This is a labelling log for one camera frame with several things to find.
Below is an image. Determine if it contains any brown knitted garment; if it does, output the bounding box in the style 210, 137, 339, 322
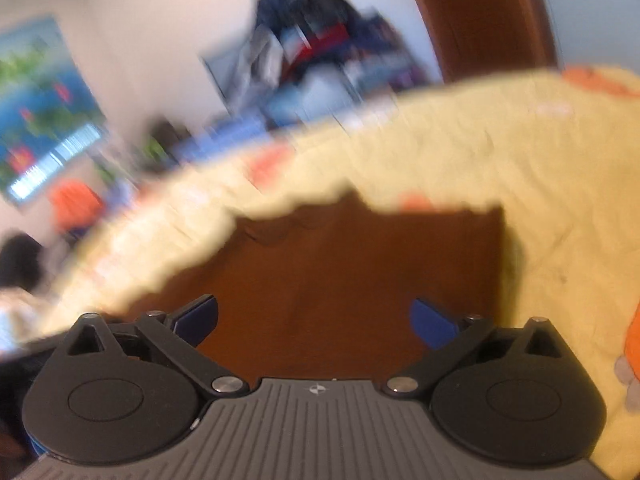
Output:
126, 193, 506, 384

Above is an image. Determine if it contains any pile of dark clothes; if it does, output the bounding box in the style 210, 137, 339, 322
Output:
202, 0, 428, 127

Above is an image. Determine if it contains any orange plastic bag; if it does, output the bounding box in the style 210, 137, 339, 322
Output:
48, 179, 104, 233

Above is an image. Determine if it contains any blue quilted blanket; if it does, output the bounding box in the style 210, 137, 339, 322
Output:
153, 110, 302, 165

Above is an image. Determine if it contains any yellow carrot-print bed sheet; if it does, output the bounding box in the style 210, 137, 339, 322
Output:
37, 66, 639, 479

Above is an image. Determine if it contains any blue lotus flower poster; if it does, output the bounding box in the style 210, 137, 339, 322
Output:
0, 16, 105, 205

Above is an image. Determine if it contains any brown wooden door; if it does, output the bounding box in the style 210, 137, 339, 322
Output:
416, 0, 558, 82

